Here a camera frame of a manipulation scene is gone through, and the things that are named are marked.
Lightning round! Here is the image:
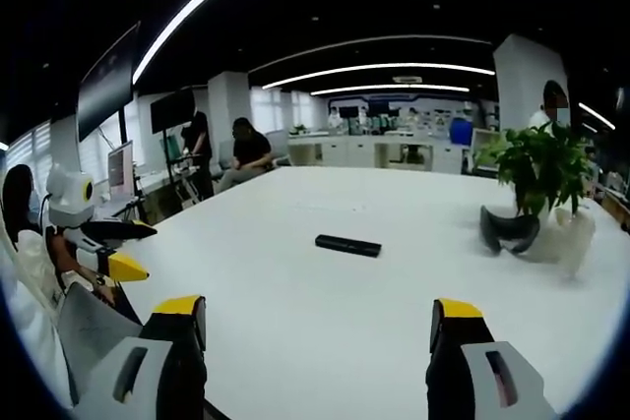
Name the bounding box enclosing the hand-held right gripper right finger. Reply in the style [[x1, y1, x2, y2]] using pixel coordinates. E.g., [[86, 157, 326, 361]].
[[425, 297, 558, 420]]

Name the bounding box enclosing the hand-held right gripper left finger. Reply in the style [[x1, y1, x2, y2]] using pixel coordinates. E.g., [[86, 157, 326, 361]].
[[73, 294, 208, 420]]

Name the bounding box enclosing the black remote control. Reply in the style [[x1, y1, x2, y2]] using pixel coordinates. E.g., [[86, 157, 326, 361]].
[[314, 233, 384, 259]]

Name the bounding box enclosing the black tripod stand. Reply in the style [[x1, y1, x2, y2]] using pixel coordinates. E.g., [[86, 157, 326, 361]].
[[123, 172, 151, 224]]

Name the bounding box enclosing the lit computer monitor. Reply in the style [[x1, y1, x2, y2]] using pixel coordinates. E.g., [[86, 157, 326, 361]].
[[106, 140, 136, 203]]

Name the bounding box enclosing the grey laptop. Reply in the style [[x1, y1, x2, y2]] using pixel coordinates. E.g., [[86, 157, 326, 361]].
[[57, 283, 145, 382]]

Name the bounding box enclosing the metal equipment cart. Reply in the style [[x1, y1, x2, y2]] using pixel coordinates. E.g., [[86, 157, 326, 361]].
[[165, 152, 204, 210]]

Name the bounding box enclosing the black screen on stand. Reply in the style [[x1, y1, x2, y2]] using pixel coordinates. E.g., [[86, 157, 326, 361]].
[[149, 87, 197, 136]]

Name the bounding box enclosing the dark grey headset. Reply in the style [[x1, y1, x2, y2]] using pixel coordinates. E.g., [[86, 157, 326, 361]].
[[479, 204, 541, 257]]

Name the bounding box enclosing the white plant pot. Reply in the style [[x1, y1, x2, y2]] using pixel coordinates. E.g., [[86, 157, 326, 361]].
[[538, 206, 598, 277]]

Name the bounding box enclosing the grey office chair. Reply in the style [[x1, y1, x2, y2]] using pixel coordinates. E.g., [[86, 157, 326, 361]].
[[265, 129, 292, 168]]

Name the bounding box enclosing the green potted plant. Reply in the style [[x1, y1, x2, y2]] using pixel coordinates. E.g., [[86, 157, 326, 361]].
[[472, 120, 598, 218]]

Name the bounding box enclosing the long curved ceiling light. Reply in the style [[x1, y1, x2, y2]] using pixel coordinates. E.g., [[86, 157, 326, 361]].
[[131, 0, 292, 87]]

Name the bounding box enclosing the blue barrel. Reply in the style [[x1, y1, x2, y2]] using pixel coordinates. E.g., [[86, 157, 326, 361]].
[[449, 116, 474, 144]]

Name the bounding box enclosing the white cabinet counter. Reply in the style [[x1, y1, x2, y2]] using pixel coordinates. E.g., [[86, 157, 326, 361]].
[[286, 131, 465, 176]]

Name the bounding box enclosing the ceiling light strip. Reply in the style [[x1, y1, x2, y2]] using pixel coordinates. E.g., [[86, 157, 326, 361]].
[[260, 62, 497, 91], [577, 101, 617, 132], [309, 84, 472, 97]]

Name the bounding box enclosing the large dark wall screen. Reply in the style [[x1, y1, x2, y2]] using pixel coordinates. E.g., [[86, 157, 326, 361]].
[[76, 21, 143, 144]]

